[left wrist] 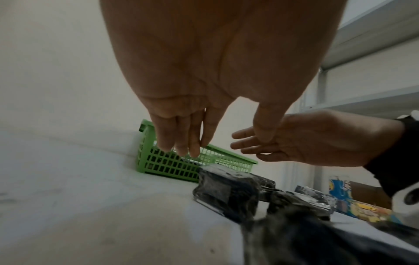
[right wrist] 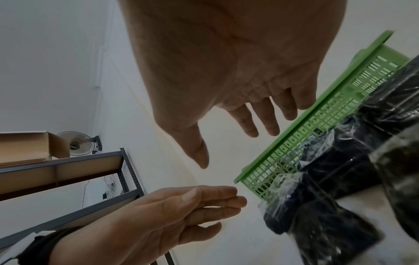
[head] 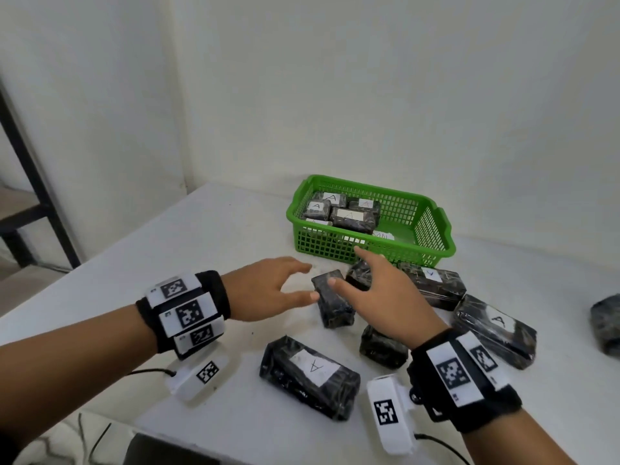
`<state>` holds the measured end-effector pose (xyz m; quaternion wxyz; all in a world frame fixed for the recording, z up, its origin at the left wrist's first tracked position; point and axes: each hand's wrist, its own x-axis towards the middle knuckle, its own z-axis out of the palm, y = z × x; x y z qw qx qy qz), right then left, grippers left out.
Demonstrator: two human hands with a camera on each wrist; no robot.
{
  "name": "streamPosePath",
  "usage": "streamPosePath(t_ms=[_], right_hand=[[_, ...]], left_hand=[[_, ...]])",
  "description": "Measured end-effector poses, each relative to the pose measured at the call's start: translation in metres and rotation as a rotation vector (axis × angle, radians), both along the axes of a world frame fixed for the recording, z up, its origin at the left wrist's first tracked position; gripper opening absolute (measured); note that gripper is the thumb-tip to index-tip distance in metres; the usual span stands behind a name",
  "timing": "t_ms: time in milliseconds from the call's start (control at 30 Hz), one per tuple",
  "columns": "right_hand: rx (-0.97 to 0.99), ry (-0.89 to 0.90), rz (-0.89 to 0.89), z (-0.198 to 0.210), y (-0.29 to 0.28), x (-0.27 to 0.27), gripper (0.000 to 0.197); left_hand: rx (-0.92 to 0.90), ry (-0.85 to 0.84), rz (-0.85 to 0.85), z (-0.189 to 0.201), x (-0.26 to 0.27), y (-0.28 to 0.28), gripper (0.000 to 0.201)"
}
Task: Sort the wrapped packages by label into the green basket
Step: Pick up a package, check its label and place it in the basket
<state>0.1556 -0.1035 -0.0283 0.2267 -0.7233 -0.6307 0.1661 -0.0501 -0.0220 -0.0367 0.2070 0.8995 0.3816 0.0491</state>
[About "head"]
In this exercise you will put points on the person's left hand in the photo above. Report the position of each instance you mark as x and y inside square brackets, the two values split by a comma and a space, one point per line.
[261, 290]

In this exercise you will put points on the person's right hand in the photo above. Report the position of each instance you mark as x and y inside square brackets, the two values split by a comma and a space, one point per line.
[397, 309]

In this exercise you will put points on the green plastic basket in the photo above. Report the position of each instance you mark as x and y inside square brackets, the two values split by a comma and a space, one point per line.
[310, 246]

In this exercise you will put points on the large black packet labelled B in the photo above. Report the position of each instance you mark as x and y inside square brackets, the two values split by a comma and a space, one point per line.
[605, 324]

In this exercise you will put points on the person's right forearm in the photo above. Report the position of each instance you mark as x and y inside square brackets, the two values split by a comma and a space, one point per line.
[518, 440]

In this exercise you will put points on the person's left forearm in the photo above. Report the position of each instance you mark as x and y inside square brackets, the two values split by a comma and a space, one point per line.
[72, 372]

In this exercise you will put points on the black wristband with marker tags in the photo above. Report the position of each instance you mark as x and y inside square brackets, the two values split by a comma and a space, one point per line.
[218, 295]
[504, 406]

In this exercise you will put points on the white paper sign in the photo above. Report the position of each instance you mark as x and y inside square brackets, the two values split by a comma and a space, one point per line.
[382, 235]

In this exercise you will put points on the dark wooden frame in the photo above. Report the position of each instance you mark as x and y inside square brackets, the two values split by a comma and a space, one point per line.
[30, 159]

